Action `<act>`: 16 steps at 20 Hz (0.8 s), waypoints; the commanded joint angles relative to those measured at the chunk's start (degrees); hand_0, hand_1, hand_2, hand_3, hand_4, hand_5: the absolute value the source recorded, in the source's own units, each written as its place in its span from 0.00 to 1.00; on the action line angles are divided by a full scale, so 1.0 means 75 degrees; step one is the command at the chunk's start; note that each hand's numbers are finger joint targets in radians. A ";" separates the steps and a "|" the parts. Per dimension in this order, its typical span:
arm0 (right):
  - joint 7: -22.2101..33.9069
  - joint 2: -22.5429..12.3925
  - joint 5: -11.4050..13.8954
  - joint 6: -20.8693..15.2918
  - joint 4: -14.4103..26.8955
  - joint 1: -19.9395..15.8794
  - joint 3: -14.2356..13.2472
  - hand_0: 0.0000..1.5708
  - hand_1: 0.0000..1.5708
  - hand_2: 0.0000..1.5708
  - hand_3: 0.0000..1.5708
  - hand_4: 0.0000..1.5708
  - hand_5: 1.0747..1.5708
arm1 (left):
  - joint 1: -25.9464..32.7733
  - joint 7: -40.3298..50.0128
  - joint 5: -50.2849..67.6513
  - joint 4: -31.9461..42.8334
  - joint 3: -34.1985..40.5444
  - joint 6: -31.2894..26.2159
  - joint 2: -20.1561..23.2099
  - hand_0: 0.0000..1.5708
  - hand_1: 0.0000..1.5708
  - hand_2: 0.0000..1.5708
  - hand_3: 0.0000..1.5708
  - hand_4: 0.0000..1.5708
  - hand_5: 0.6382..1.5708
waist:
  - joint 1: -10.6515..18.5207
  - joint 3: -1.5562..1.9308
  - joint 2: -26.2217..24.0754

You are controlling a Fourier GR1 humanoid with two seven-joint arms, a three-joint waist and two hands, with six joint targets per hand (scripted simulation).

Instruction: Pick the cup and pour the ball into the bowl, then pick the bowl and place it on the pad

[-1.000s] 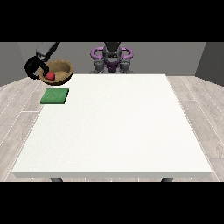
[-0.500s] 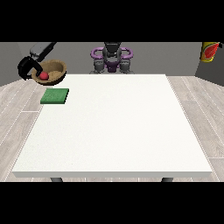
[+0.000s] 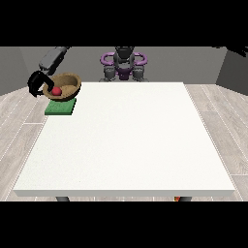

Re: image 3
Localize green square pad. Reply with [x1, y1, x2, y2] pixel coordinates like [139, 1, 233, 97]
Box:
[44, 97, 78, 116]

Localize small red ball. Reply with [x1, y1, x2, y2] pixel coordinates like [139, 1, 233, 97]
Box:
[51, 86, 63, 97]

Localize brown wooden bowl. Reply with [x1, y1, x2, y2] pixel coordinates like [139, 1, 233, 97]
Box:
[43, 73, 82, 103]

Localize grey robot trunk purple rings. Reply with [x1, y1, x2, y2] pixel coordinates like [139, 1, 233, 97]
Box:
[99, 46, 150, 82]

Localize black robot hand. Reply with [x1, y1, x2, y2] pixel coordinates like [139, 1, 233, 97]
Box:
[211, 46, 248, 59]
[27, 70, 55, 98]

